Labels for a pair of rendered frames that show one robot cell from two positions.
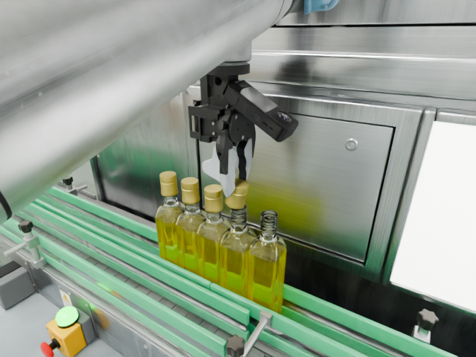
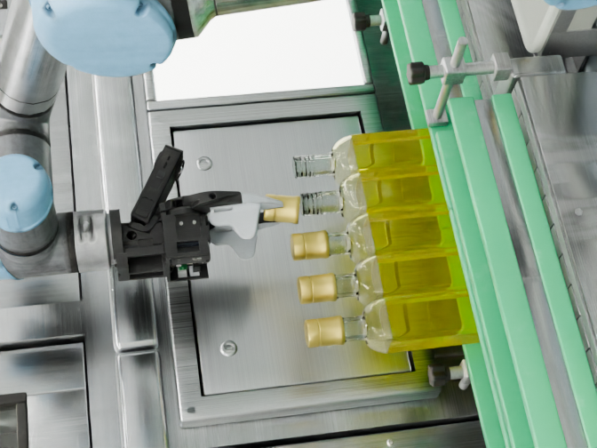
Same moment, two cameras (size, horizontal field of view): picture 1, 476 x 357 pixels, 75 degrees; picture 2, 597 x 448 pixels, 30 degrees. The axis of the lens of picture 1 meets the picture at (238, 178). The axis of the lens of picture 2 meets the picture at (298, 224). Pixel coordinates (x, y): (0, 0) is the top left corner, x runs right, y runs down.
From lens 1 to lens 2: 1.23 m
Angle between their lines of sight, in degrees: 59
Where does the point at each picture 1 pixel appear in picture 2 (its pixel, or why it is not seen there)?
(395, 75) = (118, 144)
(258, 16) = not seen: hidden behind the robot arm
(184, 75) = not seen: outside the picture
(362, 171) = (234, 146)
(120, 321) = (577, 275)
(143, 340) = (567, 216)
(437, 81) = (118, 111)
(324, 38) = not seen: hidden behind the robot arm
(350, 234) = (325, 138)
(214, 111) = (163, 220)
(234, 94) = (140, 204)
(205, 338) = (462, 123)
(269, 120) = (160, 160)
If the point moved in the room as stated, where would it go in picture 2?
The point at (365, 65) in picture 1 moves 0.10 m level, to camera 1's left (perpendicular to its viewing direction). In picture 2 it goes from (112, 172) to (114, 207)
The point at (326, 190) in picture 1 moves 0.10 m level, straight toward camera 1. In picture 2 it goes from (275, 177) to (277, 125)
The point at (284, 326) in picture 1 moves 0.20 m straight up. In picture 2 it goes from (432, 98) to (281, 109)
